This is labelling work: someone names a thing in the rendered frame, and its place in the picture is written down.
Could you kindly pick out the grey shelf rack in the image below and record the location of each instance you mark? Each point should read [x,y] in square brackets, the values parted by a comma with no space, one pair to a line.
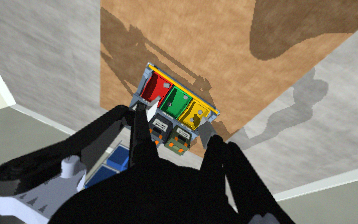
[136,96]

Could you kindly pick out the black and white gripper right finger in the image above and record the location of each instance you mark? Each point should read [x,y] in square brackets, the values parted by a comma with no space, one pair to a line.
[254,202]

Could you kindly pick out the red bin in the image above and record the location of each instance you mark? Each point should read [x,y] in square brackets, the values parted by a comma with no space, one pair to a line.
[155,87]

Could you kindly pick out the green open bin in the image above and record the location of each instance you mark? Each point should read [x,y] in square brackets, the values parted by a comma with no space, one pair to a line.
[177,101]

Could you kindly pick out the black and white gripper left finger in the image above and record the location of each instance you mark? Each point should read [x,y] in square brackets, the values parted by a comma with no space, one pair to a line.
[35,185]

